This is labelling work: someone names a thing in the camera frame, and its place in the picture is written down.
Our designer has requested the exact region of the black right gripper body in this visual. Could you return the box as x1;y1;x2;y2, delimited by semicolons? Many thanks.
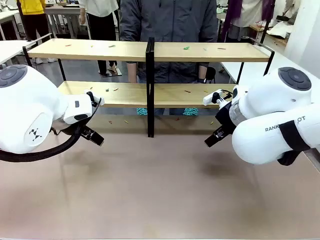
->
214;101;235;137

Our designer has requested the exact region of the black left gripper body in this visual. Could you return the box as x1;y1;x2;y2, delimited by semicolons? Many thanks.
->
75;123;93;139

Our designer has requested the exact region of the person's left forearm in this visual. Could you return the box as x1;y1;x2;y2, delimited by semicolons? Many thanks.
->
198;61;209;79

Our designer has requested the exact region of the person's right hand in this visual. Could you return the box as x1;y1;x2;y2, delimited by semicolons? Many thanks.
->
128;68;139;84

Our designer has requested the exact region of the short wooden shelf board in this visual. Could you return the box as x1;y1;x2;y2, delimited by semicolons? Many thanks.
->
57;80;236;109

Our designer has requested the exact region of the long wooden shelf board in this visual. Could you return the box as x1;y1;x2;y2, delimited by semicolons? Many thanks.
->
26;38;271;63

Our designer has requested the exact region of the white long table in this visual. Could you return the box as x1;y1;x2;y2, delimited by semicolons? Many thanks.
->
220;51;320;86

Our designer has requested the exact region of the black stand pole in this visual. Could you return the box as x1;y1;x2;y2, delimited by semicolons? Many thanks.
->
259;0;274;46
18;0;26;41

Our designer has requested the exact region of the purple scarf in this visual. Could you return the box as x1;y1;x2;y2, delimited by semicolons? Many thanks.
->
221;0;244;36

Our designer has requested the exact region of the white side table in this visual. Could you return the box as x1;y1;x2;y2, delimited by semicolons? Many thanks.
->
0;39;38;65

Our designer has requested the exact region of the person in grey jacket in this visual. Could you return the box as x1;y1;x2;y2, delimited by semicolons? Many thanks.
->
119;0;219;116

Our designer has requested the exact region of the person with purple scarf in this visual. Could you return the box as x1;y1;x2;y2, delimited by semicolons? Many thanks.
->
221;0;270;43

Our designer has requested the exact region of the grey background desk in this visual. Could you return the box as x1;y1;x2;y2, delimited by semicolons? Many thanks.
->
44;5;89;40

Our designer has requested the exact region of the person in white shirt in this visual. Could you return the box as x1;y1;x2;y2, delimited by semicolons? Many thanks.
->
78;0;120;76

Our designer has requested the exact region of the person in yellow jacket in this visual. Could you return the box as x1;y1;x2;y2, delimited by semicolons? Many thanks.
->
18;0;48;42

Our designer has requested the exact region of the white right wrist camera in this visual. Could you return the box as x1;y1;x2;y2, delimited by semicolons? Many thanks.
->
202;89;224;107

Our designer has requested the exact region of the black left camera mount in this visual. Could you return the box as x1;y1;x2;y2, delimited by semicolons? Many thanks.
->
86;91;98;108

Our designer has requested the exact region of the black braided cable sleeve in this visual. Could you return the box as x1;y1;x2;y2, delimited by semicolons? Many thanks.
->
0;97;102;163

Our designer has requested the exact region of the black strap on arm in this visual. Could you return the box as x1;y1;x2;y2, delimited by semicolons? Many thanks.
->
277;120;312;166

